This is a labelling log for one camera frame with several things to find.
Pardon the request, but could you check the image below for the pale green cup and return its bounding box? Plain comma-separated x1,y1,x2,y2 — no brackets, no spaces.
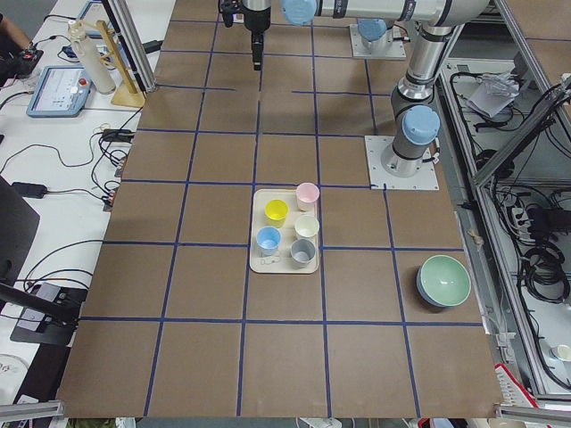
294,214,320,241

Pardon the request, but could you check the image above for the yellow cup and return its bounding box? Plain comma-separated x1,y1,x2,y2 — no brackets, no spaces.
264,199,289,228

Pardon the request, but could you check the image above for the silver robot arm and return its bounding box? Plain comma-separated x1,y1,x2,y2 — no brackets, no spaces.
357,18,394,54
280,1,488,178

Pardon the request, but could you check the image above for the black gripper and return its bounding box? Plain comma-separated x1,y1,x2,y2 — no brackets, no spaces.
243,0,271,71

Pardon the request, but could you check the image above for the grey cup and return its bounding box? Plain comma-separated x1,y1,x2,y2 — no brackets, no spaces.
290,239,316,268

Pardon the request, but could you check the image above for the cream plastic tray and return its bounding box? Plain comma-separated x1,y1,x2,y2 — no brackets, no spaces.
249,188,319,275

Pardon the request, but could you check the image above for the green bowl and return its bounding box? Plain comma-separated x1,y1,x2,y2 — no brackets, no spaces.
421,255,471,308

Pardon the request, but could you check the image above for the teach pendant tablet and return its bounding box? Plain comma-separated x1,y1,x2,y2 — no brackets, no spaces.
26,66,92,118

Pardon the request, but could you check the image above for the aluminium frame post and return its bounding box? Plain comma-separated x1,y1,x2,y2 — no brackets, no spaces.
102,0,157,93

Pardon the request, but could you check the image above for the white water bottle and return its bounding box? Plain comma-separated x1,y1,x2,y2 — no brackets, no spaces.
68,20,116,95

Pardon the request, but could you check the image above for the blue cup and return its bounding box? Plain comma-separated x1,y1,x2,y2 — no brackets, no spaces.
256,226,282,256

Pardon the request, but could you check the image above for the pink cup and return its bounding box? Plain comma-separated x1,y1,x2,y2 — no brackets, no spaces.
295,182,320,211

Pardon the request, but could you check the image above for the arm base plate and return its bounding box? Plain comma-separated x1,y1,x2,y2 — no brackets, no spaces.
364,136,439,192
349,24,407,61

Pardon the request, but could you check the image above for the wooden stand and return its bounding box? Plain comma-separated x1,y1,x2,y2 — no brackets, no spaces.
80,20,145,108

